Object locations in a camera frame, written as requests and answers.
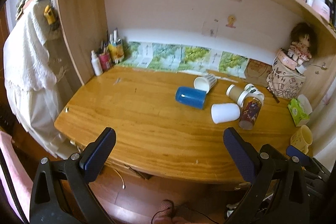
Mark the brown haired doll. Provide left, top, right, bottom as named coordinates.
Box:
left=287, top=22, right=318, bottom=66

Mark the black cable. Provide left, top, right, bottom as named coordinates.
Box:
left=150, top=202, right=220, bottom=224

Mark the yellow pen holder can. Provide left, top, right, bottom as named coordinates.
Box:
left=108, top=28, right=124, bottom=64

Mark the dark printed paper cup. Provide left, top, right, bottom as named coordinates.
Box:
left=239, top=96, right=262, bottom=130

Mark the white plastic cup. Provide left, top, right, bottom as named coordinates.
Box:
left=211, top=103, right=240, bottom=124

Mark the blue plastic cup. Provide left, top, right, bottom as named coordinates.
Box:
left=175, top=86, right=207, bottom=109

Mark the pink round box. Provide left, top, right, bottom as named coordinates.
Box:
left=277, top=49, right=297, bottom=71

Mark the green grape poster strip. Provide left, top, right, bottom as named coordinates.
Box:
left=120, top=42, right=249, bottom=79

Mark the red pen holder can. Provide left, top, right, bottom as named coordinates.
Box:
left=98, top=52, right=113, bottom=72

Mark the white lace cloth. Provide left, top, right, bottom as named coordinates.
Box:
left=3, top=4, right=68, bottom=159

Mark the wooden bookshelf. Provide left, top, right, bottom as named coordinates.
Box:
left=56, top=0, right=335, bottom=107

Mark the yellow hanging toy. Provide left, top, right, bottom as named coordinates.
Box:
left=43, top=5, right=56, bottom=26

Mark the black pen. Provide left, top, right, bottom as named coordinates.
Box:
left=266, top=87, right=280, bottom=103

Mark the white panda mug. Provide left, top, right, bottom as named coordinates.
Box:
left=237, top=84, right=265, bottom=108

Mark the white spray bottle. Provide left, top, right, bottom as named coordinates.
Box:
left=91, top=50, right=103, bottom=76

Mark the brown paper card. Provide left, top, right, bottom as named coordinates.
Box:
left=244, top=59, right=272, bottom=87

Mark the green tissue pack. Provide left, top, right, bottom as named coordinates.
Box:
left=288, top=94, right=313, bottom=127

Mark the pink cloth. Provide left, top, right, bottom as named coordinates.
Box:
left=1, top=131, right=33, bottom=221

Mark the checkered paper cup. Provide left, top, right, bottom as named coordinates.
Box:
left=194, top=74, right=217, bottom=94

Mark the brown paper cup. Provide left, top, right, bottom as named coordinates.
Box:
left=226, top=84, right=244, bottom=102

